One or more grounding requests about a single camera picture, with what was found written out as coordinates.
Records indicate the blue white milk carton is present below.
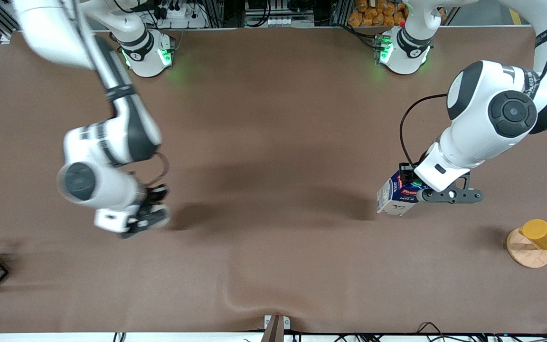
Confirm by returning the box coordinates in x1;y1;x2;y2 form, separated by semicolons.
377;172;419;217

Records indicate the round wooden cup stand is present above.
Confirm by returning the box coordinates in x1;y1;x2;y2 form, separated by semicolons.
506;227;547;269

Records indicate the yellow plastic cup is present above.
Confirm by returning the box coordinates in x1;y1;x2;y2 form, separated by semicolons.
519;218;547;251

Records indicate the brown table mat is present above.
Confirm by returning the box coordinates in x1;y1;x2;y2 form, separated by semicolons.
0;26;547;334

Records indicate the orange snack bag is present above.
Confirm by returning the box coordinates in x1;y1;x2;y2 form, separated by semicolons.
348;0;410;28

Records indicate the white empty power strip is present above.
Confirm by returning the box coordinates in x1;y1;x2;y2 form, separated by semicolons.
263;16;303;28

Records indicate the white power strip with plugs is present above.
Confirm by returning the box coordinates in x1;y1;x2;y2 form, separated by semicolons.
156;4;208;30

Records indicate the grey table clamp bracket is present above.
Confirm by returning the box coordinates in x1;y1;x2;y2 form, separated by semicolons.
263;314;292;342

